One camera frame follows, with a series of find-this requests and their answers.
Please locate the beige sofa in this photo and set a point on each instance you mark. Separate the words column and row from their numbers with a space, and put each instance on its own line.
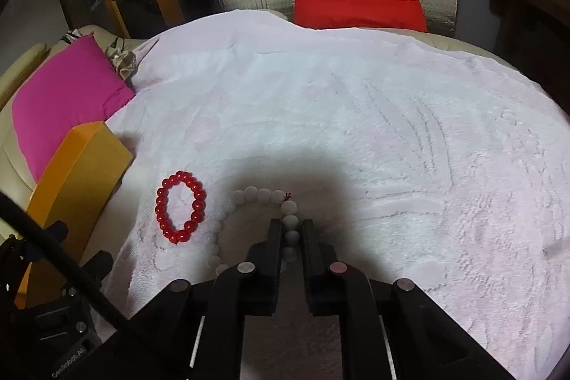
column 18, row 64

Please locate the orange box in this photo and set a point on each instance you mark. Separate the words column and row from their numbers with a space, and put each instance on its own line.
column 80, row 179

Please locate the grey patterned pouch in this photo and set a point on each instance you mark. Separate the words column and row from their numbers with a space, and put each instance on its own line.
column 121, row 60

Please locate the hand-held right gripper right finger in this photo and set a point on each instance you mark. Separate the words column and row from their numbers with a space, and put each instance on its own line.
column 308, row 242

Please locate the pale pink blanket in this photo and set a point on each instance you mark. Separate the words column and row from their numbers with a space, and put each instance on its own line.
column 378, row 117

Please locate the pink cushion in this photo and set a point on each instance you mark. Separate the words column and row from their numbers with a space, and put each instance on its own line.
column 67, row 104

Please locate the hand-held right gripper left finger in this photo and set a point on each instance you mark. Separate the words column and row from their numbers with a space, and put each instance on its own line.
column 275, row 242

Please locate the dark woven panel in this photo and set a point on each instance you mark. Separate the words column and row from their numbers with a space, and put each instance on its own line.
column 80, row 6

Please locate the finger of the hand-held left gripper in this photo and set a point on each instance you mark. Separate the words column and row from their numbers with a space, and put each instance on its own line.
column 100, row 266
column 55, row 231

